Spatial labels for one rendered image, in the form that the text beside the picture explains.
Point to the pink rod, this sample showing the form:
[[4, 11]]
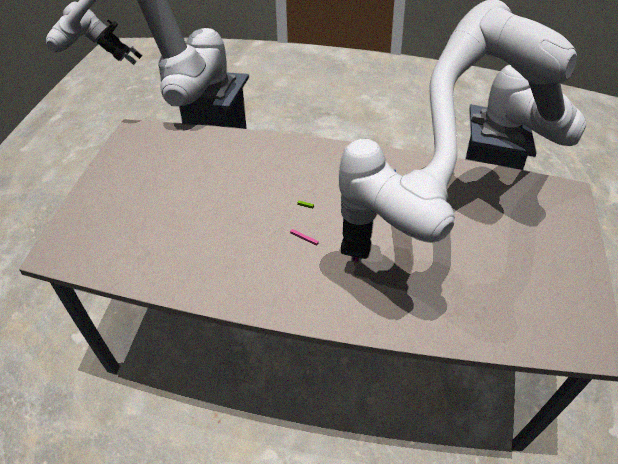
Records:
[[304, 237]]

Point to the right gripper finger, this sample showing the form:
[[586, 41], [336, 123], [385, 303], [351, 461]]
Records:
[[129, 58], [135, 52]]

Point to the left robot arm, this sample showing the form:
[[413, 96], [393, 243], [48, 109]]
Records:
[[415, 203]]

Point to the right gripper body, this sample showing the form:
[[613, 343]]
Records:
[[103, 35]]

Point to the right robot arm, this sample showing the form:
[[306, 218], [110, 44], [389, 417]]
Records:
[[183, 72]]

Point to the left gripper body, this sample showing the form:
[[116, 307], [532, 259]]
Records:
[[357, 231]]

